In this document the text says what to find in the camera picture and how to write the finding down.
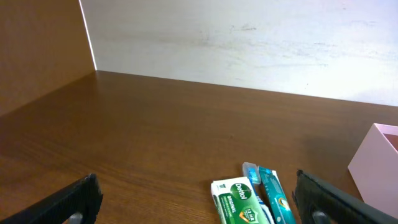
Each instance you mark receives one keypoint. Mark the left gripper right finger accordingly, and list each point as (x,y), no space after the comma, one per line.
(317,201)

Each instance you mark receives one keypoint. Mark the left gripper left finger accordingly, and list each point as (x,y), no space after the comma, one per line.
(83,196)

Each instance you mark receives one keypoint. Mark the teal toothpaste tube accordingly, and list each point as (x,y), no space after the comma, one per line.
(276,196)

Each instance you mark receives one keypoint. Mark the white open cardboard box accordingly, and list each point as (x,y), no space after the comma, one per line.
(374,168)

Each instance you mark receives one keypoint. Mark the blue white toothbrush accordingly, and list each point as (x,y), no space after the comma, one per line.
(250,170)

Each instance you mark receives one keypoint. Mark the green Dettol soap box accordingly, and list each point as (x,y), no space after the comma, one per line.
(236,202)

